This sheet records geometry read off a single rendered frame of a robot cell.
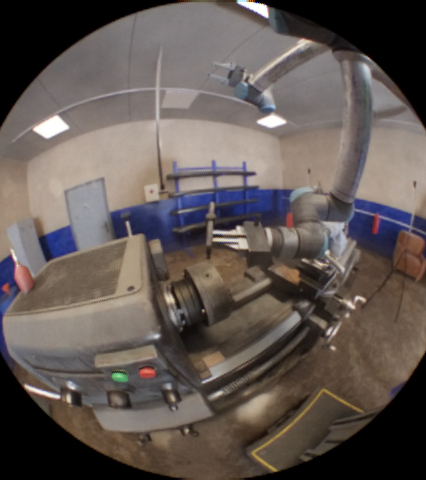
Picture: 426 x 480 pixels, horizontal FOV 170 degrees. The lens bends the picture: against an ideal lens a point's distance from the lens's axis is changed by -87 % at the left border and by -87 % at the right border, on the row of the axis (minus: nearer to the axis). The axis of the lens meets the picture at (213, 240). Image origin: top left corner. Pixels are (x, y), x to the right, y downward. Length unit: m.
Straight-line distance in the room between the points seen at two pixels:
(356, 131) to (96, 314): 0.66
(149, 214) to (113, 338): 3.27
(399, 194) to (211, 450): 5.35
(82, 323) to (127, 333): 0.09
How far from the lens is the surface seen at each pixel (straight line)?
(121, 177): 3.49
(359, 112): 0.45
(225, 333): 0.89
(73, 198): 3.81
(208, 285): 0.47
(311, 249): 0.42
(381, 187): 4.75
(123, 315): 0.27
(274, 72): 0.72
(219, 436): 1.51
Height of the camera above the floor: 1.48
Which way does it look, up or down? 21 degrees down
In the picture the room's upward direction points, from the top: 5 degrees counter-clockwise
